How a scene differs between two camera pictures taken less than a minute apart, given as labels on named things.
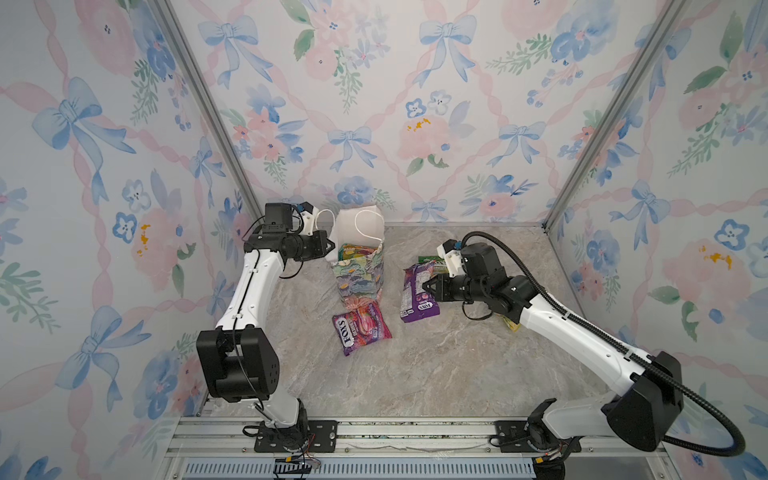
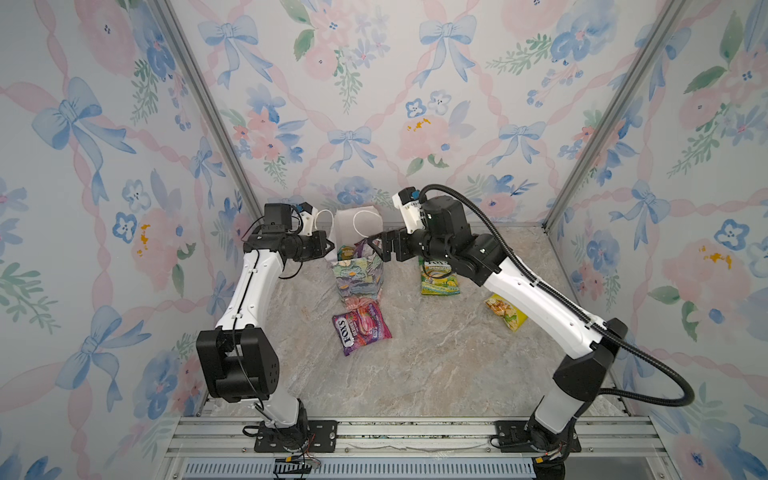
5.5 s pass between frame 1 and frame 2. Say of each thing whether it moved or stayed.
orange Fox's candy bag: stayed
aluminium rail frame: stayed
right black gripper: moved
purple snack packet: moved
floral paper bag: stayed
